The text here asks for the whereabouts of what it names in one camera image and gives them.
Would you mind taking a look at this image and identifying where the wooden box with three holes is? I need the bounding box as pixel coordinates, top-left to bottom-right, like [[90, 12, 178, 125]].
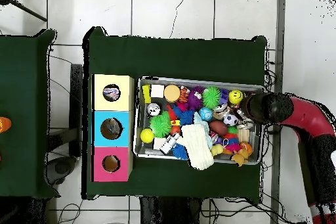
[[91, 74, 135, 183]]

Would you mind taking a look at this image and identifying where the plain yellow ball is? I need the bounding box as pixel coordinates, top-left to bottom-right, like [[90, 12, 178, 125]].
[[140, 128, 156, 144]]

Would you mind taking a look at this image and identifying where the mint green knitted cloth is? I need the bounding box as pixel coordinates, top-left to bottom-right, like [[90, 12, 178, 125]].
[[193, 112, 212, 131]]

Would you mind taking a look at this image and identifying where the small orange basketball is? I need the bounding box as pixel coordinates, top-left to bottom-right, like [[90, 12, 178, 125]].
[[240, 142, 254, 156]]

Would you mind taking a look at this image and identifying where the purple spiky ball with eyes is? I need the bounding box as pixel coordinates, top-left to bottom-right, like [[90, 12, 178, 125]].
[[187, 87, 205, 110]]

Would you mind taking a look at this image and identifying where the brown plush toy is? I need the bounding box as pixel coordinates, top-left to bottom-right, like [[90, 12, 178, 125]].
[[230, 149, 252, 168]]

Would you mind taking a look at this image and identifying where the clear mesh bin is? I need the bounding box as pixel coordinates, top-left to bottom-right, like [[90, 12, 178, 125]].
[[134, 78, 265, 166]]

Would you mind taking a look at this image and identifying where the small orange object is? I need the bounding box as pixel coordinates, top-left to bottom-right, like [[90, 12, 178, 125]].
[[0, 117, 12, 134]]

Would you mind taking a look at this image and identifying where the green cloth side table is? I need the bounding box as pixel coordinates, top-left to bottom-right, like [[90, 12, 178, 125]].
[[0, 29, 58, 198]]

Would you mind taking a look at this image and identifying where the yellow smiley ball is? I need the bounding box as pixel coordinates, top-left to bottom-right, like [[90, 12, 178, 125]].
[[228, 89, 244, 105]]

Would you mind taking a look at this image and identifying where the blue fuzzy toy with eyes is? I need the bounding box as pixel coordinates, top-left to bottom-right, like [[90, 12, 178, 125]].
[[172, 144, 189, 161]]

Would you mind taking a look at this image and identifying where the cream knitted cloth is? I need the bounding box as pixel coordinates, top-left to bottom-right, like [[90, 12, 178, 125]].
[[180, 123, 215, 171]]

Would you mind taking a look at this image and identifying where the colourful floral print cloth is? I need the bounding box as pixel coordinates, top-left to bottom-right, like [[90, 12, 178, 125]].
[[103, 86, 121, 102]]

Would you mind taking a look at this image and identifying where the green spiky ball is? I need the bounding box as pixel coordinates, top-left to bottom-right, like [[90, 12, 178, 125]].
[[202, 87, 223, 109], [149, 112, 173, 138]]

